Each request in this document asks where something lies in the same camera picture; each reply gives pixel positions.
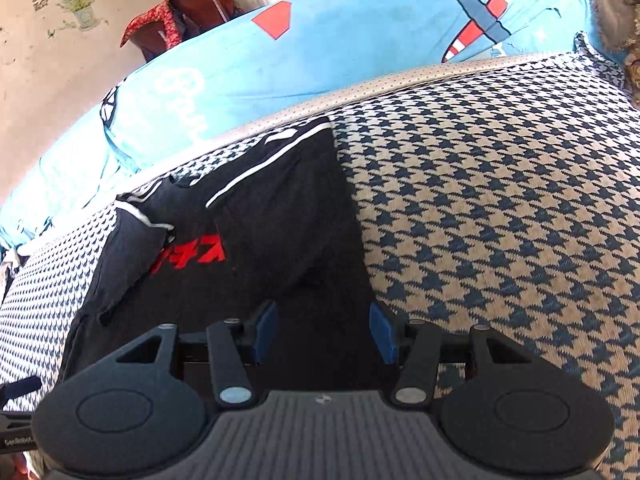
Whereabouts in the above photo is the red patterned cloth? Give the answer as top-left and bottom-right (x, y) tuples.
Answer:
(120, 0), (187, 50)

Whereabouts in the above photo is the brown fringed cushion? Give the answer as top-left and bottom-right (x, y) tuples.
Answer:
(587, 0), (640, 107)

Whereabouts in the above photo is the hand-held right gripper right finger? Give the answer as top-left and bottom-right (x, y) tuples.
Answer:
(368, 300), (533, 408)

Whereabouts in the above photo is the potted plant wall sticker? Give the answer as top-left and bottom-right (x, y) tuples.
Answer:
(54, 0), (109, 32)

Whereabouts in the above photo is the dark wooden chair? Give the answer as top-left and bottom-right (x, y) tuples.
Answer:
(141, 0), (237, 63)

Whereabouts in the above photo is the black T-shirt with red print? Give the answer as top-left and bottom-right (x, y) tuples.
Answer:
(60, 115), (397, 397)

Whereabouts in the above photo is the houndstooth sofa mat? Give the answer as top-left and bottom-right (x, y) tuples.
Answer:
(0, 51), (640, 480)

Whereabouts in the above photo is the blue printed blanket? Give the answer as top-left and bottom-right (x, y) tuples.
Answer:
(0, 0), (601, 257)

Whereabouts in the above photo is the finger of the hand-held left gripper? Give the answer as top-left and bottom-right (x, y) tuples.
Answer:
(0, 376), (43, 402)

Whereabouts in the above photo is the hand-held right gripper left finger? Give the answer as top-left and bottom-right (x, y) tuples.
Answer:
(115, 301), (280, 409)

